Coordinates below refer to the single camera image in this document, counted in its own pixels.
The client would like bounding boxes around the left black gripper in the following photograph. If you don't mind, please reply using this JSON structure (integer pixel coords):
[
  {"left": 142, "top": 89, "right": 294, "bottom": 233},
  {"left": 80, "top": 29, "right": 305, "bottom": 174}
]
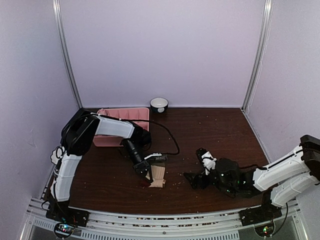
[{"left": 123, "top": 139, "right": 153, "bottom": 184}]

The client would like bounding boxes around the beige striped ribbed sock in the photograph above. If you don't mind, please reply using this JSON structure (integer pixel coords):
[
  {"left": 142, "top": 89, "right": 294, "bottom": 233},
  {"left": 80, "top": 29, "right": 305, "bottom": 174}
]
[{"left": 140, "top": 162, "right": 166, "bottom": 189}]

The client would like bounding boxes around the pink sock with teal patches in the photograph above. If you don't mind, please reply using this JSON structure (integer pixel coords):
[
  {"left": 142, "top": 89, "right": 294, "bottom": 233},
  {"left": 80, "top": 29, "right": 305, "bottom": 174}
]
[{"left": 97, "top": 108, "right": 108, "bottom": 116}]

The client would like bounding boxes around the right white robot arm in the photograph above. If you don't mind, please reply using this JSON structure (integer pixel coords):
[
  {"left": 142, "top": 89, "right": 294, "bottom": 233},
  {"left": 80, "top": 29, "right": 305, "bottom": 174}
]
[{"left": 183, "top": 134, "right": 320, "bottom": 221}]

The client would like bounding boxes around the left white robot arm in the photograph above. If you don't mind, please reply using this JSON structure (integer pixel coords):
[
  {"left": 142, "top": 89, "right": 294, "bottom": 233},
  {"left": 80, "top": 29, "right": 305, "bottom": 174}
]
[{"left": 49, "top": 108, "right": 153, "bottom": 222}]

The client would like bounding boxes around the pink divided organizer tray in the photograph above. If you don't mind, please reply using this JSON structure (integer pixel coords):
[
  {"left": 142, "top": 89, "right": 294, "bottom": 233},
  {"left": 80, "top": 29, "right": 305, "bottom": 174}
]
[{"left": 93, "top": 107, "right": 150, "bottom": 147}]

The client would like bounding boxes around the black and white bowl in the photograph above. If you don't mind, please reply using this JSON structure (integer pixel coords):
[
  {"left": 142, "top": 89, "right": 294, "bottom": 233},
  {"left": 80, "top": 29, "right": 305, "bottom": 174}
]
[{"left": 150, "top": 97, "right": 169, "bottom": 114}]

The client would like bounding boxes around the right round control board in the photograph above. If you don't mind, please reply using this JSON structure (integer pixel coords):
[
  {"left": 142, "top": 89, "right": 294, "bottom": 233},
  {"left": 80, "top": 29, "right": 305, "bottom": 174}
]
[{"left": 254, "top": 222, "right": 275, "bottom": 238}]

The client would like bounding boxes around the round control board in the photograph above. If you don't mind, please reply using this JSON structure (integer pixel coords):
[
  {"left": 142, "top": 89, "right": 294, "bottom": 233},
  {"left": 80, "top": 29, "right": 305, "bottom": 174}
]
[
  {"left": 53, "top": 222, "right": 75, "bottom": 239},
  {"left": 254, "top": 222, "right": 275, "bottom": 238}
]

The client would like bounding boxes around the white fluted bowl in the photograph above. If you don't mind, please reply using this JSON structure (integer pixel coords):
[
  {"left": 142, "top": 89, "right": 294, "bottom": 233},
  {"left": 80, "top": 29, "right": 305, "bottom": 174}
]
[{"left": 50, "top": 146, "right": 65, "bottom": 165}]

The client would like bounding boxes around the left round control board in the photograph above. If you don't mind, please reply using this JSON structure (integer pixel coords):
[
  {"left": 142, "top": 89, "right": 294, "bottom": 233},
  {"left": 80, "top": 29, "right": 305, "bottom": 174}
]
[{"left": 53, "top": 222, "right": 75, "bottom": 239}]

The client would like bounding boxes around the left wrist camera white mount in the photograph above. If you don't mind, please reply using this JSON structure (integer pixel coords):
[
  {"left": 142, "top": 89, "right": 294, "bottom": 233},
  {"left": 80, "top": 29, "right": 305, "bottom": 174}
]
[{"left": 144, "top": 153, "right": 168, "bottom": 162}]

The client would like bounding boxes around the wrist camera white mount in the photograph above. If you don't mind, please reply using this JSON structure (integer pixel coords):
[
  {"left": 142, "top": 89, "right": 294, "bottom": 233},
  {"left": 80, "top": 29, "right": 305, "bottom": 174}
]
[
  {"left": 196, "top": 148, "right": 217, "bottom": 175},
  {"left": 144, "top": 153, "right": 168, "bottom": 162}
]

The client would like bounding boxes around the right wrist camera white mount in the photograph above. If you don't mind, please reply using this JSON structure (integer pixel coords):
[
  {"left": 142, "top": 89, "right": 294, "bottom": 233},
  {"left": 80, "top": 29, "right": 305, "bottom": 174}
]
[{"left": 196, "top": 148, "right": 217, "bottom": 175}]

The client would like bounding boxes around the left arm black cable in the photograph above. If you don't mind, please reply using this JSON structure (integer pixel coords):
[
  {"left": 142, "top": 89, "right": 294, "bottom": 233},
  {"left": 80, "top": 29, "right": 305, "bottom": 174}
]
[{"left": 122, "top": 119, "right": 181, "bottom": 156}]

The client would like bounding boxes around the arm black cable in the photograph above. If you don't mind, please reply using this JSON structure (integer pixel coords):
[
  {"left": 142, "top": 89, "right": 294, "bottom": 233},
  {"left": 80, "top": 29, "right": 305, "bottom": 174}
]
[
  {"left": 122, "top": 119, "right": 181, "bottom": 156},
  {"left": 238, "top": 163, "right": 290, "bottom": 236}
]

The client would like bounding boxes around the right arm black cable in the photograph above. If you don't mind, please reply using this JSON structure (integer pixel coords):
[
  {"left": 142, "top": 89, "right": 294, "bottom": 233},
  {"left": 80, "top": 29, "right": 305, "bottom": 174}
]
[{"left": 238, "top": 163, "right": 290, "bottom": 236}]

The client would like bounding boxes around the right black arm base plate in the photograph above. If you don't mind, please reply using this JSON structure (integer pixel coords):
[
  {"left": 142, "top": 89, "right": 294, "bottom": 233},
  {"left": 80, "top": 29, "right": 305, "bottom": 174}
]
[{"left": 238, "top": 205, "right": 282, "bottom": 226}]

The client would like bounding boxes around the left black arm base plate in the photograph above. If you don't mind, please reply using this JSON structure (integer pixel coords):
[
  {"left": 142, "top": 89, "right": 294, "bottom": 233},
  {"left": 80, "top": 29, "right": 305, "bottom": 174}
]
[{"left": 45, "top": 205, "right": 90, "bottom": 227}]

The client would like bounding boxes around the aluminium front rail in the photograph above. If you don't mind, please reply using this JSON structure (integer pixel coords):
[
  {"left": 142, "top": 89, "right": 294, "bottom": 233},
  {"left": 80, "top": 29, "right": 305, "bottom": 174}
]
[{"left": 18, "top": 198, "right": 310, "bottom": 240}]

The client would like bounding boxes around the right aluminium frame post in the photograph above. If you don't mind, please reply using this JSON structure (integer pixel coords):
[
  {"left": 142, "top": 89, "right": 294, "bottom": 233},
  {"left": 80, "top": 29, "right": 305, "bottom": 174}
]
[{"left": 241, "top": 0, "right": 274, "bottom": 114}]

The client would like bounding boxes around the aluminium frame post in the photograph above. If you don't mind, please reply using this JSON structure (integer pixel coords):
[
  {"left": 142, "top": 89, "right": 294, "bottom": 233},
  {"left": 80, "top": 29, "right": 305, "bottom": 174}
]
[
  {"left": 241, "top": 0, "right": 274, "bottom": 114},
  {"left": 52, "top": 0, "right": 83, "bottom": 109}
]

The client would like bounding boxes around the left aluminium frame post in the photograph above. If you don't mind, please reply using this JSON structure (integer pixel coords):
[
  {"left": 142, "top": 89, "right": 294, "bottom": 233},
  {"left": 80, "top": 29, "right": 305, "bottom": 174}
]
[{"left": 52, "top": 0, "right": 83, "bottom": 109}]

